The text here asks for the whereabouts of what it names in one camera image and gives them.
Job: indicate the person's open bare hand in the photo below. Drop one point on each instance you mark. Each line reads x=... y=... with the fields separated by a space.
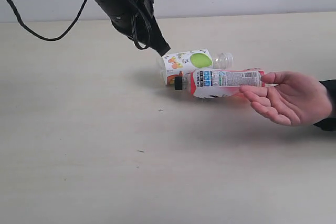
x=290 y=100

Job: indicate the bottle with green apple label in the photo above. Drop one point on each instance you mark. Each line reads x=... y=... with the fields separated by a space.
x=178 y=64

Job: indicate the pink red label bottle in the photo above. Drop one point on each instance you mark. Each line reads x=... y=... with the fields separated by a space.
x=208 y=83

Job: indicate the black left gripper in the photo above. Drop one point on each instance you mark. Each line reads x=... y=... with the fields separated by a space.
x=129 y=19

